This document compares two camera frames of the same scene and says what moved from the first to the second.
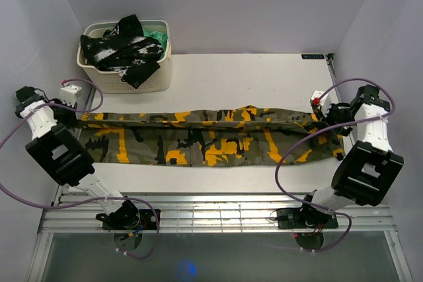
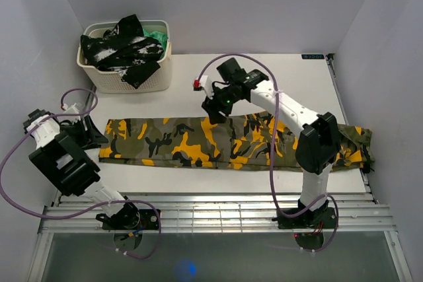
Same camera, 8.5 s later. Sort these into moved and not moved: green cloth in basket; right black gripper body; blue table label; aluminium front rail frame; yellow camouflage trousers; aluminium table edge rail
Moved: right black gripper body; yellow camouflage trousers
Not moved: aluminium front rail frame; aluminium table edge rail; green cloth in basket; blue table label
